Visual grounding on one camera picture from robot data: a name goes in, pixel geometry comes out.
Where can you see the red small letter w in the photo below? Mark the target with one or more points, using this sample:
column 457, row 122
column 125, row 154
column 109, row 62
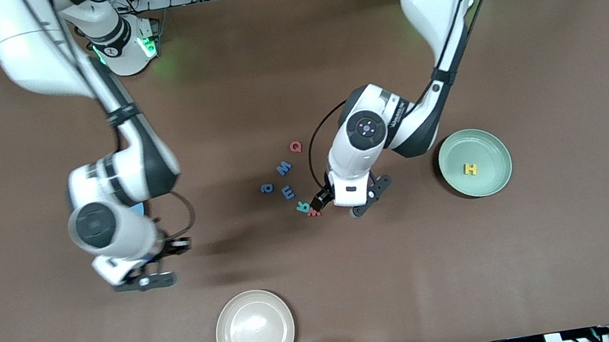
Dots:
column 314, row 214

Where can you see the teal capital letter R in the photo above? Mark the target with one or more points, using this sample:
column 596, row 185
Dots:
column 303, row 208

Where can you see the blue small letter m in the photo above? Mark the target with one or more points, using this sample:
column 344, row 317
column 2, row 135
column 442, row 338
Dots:
column 288, row 193

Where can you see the blue capital letter M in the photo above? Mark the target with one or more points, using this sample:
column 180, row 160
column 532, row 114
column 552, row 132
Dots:
column 284, row 169

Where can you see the red capital letter Q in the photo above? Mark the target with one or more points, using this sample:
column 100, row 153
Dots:
column 292, row 147

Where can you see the yellow capital letter H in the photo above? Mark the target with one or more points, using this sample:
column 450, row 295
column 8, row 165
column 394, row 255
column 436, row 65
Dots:
column 470, row 170

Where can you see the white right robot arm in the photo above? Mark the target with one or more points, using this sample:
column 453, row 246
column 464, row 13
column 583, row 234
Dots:
column 21, row 50

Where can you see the blue plate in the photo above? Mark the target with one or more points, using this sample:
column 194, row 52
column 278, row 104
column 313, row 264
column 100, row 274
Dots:
column 137, row 208

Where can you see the blue small letter a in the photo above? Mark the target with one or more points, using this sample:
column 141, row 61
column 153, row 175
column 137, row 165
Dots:
column 263, row 189

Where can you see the beige plate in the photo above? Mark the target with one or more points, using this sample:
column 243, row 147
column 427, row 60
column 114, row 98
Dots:
column 256, row 332

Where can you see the light green plate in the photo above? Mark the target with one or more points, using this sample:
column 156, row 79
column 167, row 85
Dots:
column 493, row 182

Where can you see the brown table cover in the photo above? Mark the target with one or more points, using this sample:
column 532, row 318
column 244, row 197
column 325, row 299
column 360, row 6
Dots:
column 593, row 242

